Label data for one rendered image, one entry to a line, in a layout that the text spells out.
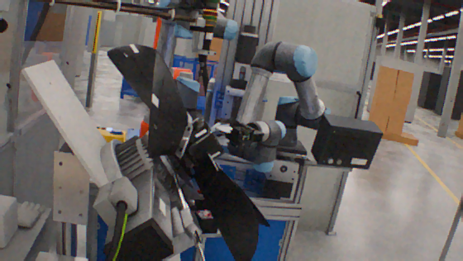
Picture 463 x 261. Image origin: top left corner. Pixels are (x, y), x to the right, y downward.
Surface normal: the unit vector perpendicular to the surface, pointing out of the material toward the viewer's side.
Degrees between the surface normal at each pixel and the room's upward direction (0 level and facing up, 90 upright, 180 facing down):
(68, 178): 90
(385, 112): 90
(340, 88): 90
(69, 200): 90
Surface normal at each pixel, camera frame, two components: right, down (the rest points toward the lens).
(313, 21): 0.16, 0.26
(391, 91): -0.22, 0.18
